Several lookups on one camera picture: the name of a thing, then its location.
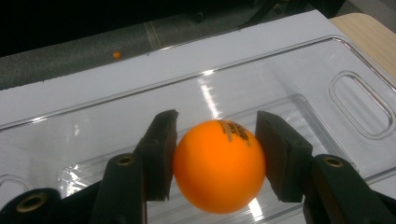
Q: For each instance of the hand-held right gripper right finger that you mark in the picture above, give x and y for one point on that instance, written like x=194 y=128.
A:
x=286 y=155

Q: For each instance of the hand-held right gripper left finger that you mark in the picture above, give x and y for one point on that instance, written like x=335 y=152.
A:
x=155 y=155

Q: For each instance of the orange ping-pong ball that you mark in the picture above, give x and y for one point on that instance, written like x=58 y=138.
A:
x=218 y=171

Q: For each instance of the clear plastic tray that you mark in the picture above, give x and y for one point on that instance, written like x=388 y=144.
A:
x=280 y=87

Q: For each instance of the small orange floor mark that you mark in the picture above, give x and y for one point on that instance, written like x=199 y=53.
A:
x=116 y=55

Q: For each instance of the light wooden table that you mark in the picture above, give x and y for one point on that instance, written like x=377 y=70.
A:
x=370 y=40

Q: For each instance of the black curtain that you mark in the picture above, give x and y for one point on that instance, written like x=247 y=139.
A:
x=77 y=21

